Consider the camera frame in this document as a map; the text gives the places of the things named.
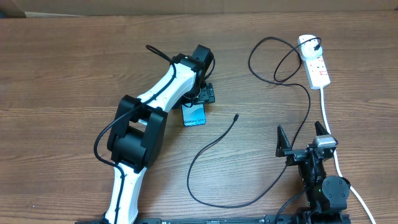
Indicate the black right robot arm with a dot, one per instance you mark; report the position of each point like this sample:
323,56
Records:
326,194

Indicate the black smartphone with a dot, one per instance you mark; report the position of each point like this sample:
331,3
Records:
193,116

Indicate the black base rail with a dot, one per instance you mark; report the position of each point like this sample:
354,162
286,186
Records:
267,219

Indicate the brown cardboard backdrop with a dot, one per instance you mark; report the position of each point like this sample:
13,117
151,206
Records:
22,8

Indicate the white charger plug adapter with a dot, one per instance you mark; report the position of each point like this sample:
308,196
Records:
310,47

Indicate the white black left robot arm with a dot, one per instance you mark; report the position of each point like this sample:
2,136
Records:
137,132

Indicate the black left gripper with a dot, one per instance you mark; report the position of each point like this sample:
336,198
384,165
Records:
207,94

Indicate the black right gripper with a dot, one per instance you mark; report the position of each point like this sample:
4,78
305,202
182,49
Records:
283,145

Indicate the white power strip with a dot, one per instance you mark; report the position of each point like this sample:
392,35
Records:
317,73

